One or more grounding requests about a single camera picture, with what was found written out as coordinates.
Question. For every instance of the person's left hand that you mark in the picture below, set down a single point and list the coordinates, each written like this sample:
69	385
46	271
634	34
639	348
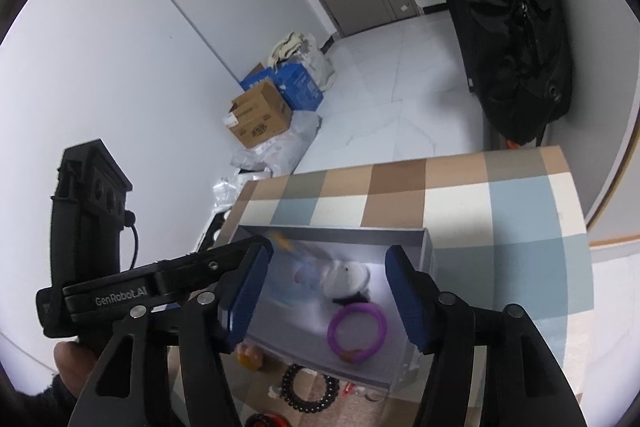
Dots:
72	364

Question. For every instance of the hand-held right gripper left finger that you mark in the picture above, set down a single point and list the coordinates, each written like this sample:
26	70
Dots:
245	302

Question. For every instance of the brown cardboard box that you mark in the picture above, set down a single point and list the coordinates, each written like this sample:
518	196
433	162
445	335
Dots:
265	117

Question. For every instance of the white crumpled plastic bag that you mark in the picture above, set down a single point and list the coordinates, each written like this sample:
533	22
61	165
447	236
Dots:
225	192

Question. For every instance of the orange floor item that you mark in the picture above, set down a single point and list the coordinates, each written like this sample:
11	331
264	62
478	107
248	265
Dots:
510	143

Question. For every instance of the checkered tablecloth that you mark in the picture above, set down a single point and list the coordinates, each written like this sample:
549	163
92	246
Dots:
525	217

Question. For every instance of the beige cloth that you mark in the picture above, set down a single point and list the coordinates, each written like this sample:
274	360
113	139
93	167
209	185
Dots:
290	47

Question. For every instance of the grey cardboard box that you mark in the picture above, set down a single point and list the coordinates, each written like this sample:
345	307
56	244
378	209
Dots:
300	322

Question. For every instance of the orange bead trinket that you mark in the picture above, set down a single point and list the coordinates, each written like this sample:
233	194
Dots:
250	359

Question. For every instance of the grey plastic parcel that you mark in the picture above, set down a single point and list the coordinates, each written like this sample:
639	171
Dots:
285	147

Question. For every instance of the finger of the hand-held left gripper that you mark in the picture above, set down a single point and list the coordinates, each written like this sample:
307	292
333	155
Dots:
120	294

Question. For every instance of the small red white trinket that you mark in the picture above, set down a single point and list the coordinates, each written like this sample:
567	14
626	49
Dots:
350	391

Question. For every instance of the black backpack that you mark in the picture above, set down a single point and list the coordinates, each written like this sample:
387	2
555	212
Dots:
500	32

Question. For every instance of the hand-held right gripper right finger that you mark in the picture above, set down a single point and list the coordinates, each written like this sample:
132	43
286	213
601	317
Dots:
407	302

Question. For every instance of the blue cardboard box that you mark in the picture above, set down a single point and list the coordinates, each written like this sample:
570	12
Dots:
300	82

